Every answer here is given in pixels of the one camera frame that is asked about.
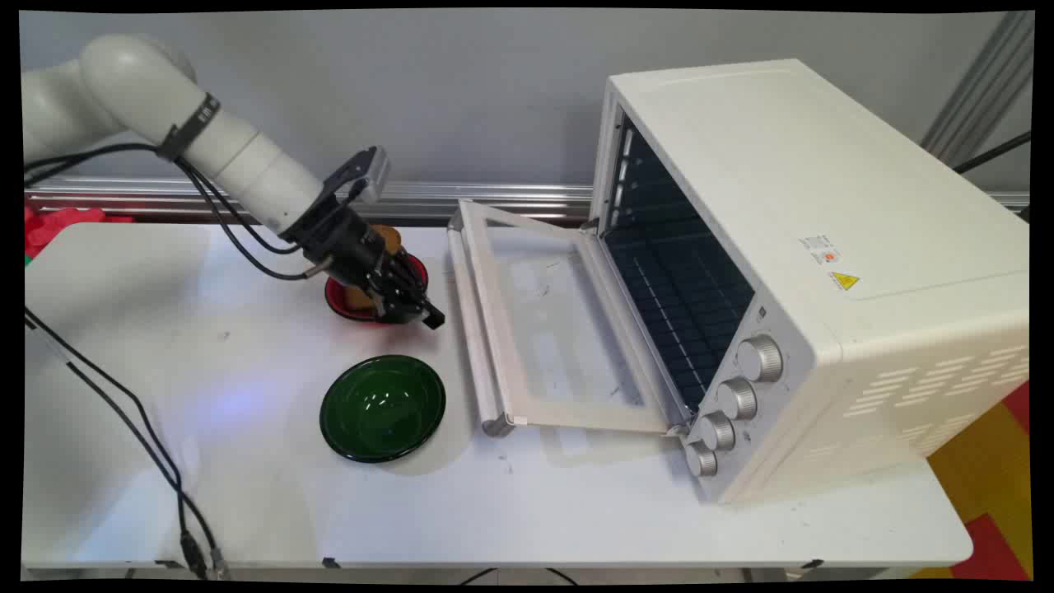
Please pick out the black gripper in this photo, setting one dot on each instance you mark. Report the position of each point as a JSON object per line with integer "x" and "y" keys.
{"x": 352, "y": 247}

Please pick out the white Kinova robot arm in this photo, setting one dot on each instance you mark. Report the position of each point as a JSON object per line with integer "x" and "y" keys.
{"x": 156, "y": 107}

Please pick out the red plate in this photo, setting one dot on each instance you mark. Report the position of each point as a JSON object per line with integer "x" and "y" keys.
{"x": 342, "y": 302}

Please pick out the brown bread piece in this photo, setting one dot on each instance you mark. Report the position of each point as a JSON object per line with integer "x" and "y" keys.
{"x": 387, "y": 239}

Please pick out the dark green bowl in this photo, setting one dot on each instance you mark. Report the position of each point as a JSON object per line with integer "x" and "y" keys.
{"x": 383, "y": 408}

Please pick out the glass oven door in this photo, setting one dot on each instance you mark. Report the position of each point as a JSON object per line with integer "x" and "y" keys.
{"x": 543, "y": 321}

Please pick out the silver oven knob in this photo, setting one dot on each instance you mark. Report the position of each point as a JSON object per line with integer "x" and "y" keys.
{"x": 738, "y": 399}
{"x": 717, "y": 431}
{"x": 701, "y": 459}
{"x": 760, "y": 358}

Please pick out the red cloth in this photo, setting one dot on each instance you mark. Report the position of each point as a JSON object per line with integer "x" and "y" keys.
{"x": 58, "y": 226}

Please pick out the white toaster oven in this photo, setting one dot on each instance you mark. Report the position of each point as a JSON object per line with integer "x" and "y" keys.
{"x": 823, "y": 263}

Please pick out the aluminium frame rail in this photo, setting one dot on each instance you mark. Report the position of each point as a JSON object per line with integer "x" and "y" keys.
{"x": 461, "y": 198}

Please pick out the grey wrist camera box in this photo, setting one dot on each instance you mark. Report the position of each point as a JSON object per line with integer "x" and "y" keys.
{"x": 368, "y": 173}

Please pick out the aluminium frame post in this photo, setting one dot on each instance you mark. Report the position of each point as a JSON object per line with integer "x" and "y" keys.
{"x": 980, "y": 91}

